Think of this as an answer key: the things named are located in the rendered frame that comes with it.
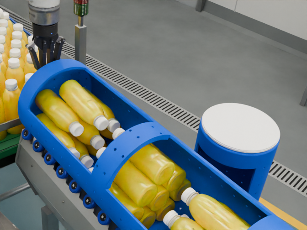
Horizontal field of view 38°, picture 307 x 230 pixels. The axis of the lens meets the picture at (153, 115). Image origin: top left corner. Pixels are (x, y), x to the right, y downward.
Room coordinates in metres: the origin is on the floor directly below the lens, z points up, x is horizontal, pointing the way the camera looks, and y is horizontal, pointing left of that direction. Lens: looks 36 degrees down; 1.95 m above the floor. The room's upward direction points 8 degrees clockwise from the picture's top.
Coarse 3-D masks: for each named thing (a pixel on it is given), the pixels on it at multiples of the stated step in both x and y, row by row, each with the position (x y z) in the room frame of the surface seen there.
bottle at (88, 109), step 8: (72, 80) 1.17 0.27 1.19; (64, 88) 1.14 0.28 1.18; (72, 88) 1.13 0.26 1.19; (80, 88) 1.14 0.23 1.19; (64, 96) 1.12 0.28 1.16; (72, 96) 1.11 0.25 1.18; (80, 96) 1.10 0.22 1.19; (88, 96) 1.10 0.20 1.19; (72, 104) 1.09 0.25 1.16; (80, 104) 1.07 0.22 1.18; (88, 104) 1.07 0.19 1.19; (96, 104) 1.08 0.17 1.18; (80, 112) 1.05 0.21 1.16; (88, 112) 1.04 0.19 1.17; (96, 112) 1.05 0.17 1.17; (88, 120) 1.03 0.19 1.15
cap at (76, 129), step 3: (75, 123) 1.04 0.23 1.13; (78, 123) 1.04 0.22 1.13; (72, 126) 1.03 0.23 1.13; (75, 126) 1.02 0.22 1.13; (78, 126) 1.03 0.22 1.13; (81, 126) 1.03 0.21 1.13; (72, 129) 1.02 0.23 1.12; (75, 129) 1.02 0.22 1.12; (78, 129) 1.03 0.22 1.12; (81, 129) 1.03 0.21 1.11; (72, 132) 1.02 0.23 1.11; (75, 132) 1.02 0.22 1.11; (78, 132) 1.03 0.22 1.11; (81, 132) 1.03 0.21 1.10; (75, 135) 1.02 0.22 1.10; (78, 135) 1.03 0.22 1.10
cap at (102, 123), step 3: (102, 117) 1.04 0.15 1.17; (96, 120) 1.03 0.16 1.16; (99, 120) 1.02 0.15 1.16; (102, 120) 1.02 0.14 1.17; (105, 120) 1.03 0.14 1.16; (96, 123) 1.02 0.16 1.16; (99, 123) 1.02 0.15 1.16; (102, 123) 1.02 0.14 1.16; (105, 123) 1.03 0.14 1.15; (108, 123) 1.04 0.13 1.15; (96, 126) 1.02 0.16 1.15; (99, 126) 1.01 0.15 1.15; (102, 126) 1.02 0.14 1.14; (105, 126) 1.03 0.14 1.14; (99, 129) 1.02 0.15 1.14; (102, 129) 1.02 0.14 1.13
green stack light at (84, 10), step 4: (76, 4) 1.73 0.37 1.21; (84, 4) 1.73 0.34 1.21; (88, 4) 1.76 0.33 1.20; (76, 8) 1.73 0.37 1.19; (80, 8) 1.73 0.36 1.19; (84, 8) 1.73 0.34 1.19; (88, 8) 1.76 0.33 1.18; (76, 12) 1.73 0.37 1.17; (80, 12) 1.73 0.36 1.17; (84, 12) 1.73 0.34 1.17; (88, 12) 1.76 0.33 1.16
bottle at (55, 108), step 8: (40, 96) 1.14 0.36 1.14; (48, 96) 1.14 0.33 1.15; (56, 96) 1.14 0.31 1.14; (40, 104) 1.12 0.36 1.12; (48, 104) 1.11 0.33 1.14; (56, 104) 1.10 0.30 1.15; (64, 104) 1.11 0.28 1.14; (48, 112) 1.09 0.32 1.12; (56, 112) 1.07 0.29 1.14; (64, 112) 1.07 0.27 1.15; (72, 112) 1.07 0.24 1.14; (56, 120) 1.05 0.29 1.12; (64, 120) 1.04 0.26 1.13; (72, 120) 1.05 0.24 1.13; (64, 128) 1.03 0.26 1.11
